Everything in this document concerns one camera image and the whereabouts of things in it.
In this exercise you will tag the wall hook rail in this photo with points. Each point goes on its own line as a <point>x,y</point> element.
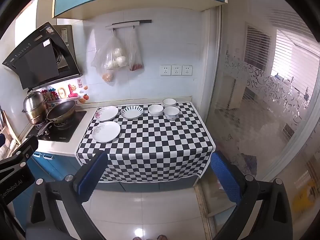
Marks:
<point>127,24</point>

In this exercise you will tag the black gas stove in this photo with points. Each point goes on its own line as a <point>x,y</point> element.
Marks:
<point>67,127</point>

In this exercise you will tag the wooden rack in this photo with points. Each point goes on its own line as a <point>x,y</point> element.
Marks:
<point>6,127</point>

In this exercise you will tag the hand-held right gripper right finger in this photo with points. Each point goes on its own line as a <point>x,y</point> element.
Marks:
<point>225,177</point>

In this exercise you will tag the small white floral plate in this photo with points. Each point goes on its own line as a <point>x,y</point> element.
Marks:
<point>106,113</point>

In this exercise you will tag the large clear plastic bag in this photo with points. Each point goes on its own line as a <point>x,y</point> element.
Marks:
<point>112,57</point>

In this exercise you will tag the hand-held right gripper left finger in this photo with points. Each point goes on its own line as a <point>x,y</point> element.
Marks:
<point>92,177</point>

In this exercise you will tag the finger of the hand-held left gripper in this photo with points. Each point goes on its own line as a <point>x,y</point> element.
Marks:
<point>23,147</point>

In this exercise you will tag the stainless steel steamer pot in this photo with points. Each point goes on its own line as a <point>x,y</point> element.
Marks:
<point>33,107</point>

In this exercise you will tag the black range hood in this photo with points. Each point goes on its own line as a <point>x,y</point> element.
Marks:
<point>37,60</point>

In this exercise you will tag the patterned floor mat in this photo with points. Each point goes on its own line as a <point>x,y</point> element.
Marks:
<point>248,166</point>

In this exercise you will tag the white bowl with dark rim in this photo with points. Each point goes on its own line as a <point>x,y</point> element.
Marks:
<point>169,102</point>

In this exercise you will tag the black and white checkered cloth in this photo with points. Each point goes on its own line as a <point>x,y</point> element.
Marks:
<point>155,145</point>

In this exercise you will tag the white plate with blue stripes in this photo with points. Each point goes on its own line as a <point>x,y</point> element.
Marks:
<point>132,112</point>

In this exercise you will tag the colourful wall stickers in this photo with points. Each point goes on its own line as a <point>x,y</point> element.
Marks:
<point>72,92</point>

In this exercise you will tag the white bowl with floral print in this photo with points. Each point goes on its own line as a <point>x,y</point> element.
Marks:
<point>171,112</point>

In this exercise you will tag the plain white bowl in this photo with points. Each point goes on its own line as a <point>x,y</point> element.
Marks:
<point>155,110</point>

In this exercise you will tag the small clear plastic bag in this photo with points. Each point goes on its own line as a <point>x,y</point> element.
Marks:
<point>134,55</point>

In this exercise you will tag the person's left foot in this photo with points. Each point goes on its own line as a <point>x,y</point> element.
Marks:
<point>137,238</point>

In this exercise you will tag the person's right foot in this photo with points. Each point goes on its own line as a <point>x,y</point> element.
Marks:
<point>162,237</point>

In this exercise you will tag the large white floral plate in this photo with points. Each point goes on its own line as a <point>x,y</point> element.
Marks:
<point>106,131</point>

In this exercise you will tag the frosted glass sliding door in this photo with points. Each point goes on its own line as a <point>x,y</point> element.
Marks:
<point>262,92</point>

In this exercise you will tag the white wall socket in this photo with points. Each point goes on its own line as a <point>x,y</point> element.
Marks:
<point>187,70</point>
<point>165,70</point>
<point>176,70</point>

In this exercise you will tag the person's foot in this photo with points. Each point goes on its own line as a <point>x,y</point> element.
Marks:
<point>137,238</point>
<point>162,237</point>

